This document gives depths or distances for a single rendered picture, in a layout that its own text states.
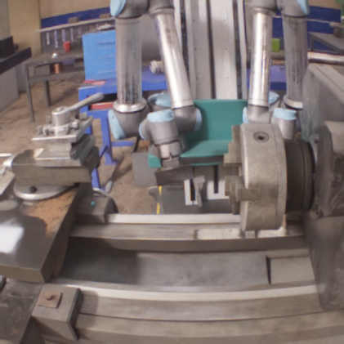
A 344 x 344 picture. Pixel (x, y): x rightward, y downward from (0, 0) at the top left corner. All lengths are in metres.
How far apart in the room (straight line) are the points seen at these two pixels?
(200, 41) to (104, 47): 1.08
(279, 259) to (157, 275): 0.39
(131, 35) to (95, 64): 1.33
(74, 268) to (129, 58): 0.87
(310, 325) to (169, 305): 0.36
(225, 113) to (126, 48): 0.65
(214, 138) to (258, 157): 1.22
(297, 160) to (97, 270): 0.72
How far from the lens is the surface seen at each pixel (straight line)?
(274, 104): 1.86
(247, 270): 1.22
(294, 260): 1.28
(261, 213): 0.85
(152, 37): 7.60
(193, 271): 1.22
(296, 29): 1.66
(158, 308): 0.96
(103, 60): 2.90
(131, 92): 1.71
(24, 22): 8.77
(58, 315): 0.94
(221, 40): 1.98
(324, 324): 0.95
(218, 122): 2.01
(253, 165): 0.82
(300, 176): 0.88
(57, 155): 1.22
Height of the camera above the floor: 1.55
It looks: 29 degrees down
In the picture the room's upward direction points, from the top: 4 degrees counter-clockwise
